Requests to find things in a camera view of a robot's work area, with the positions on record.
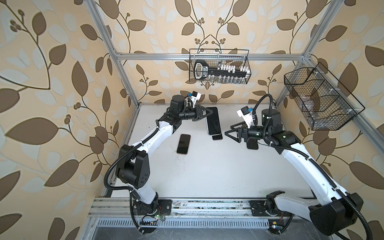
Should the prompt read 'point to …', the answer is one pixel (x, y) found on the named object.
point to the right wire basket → (325, 104)
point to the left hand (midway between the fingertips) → (214, 111)
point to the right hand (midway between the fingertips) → (229, 131)
